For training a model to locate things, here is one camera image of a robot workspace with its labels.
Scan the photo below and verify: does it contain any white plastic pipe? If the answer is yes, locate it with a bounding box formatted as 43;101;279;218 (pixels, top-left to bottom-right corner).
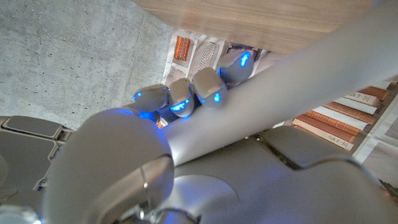
160;0;398;167

